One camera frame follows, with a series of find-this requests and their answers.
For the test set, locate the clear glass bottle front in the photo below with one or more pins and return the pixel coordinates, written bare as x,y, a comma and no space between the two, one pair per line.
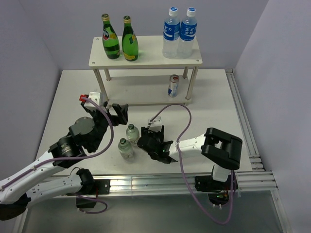
125,148

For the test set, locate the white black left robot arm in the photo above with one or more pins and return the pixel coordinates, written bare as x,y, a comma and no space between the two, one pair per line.
27,187

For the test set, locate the blue label water bottle left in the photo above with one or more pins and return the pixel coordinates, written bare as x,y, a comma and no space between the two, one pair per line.
171,33

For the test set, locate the blue silver can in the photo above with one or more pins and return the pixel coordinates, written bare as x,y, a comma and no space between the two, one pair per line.
173,85

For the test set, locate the blue label water bottle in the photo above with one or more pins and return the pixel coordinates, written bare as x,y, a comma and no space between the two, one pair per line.
187,33
171,33

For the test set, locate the green glass bottle front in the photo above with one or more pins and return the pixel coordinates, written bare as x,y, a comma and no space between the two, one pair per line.
109,38

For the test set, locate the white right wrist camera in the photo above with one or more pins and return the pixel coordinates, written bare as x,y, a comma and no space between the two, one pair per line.
155,124

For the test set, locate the green glass bottle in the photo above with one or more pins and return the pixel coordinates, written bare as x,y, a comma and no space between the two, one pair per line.
109,38
129,41

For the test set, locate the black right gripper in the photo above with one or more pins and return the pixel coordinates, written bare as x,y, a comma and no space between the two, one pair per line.
145,130

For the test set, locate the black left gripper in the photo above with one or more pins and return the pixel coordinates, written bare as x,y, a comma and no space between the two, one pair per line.
121,116

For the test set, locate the aluminium rail frame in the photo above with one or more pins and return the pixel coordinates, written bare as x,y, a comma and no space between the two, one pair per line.
216,103

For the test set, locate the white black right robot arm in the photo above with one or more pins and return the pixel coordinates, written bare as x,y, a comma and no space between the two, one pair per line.
222,149

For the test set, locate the blue label water bottle right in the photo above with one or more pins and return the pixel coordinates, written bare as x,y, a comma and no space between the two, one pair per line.
187,33

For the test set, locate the clear glass bottle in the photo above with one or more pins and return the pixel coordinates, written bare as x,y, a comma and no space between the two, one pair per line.
125,148
132,133

